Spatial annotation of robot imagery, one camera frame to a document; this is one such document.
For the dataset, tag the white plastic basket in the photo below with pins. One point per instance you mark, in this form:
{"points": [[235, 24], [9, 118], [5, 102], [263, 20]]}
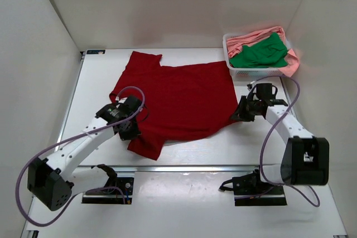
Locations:
{"points": [[259, 53]]}

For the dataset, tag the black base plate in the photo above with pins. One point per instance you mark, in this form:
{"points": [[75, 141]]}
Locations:
{"points": [[120, 194], [259, 197]]}

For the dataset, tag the red t shirt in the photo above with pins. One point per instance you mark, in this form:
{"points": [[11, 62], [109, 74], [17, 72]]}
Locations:
{"points": [[184, 103]]}

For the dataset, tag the green t shirt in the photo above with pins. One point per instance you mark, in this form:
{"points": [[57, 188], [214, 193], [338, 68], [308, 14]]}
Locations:
{"points": [[258, 52]]}

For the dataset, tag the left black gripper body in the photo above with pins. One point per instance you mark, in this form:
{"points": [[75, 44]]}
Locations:
{"points": [[132, 130]]}

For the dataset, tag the aluminium frame rail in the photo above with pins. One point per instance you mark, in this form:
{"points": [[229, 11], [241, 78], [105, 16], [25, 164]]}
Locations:
{"points": [[185, 169]]}

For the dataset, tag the black table corner label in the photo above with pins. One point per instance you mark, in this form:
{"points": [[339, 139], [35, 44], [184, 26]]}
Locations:
{"points": [[95, 52]]}

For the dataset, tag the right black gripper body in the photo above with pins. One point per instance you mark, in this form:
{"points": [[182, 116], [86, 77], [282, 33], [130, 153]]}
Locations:
{"points": [[247, 110]]}

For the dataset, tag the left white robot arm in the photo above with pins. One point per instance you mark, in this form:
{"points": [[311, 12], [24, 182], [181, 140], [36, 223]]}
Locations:
{"points": [[54, 180]]}

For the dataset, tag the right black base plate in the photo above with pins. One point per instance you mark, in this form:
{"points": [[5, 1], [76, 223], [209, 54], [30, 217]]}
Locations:
{"points": [[259, 197]]}

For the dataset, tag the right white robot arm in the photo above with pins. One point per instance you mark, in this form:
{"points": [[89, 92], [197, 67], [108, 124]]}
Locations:
{"points": [[305, 161]]}

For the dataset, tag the pink t shirt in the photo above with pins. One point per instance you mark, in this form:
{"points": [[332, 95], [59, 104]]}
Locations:
{"points": [[291, 58]]}

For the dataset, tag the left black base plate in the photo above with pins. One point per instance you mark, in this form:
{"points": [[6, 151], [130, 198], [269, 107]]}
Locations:
{"points": [[120, 194]]}

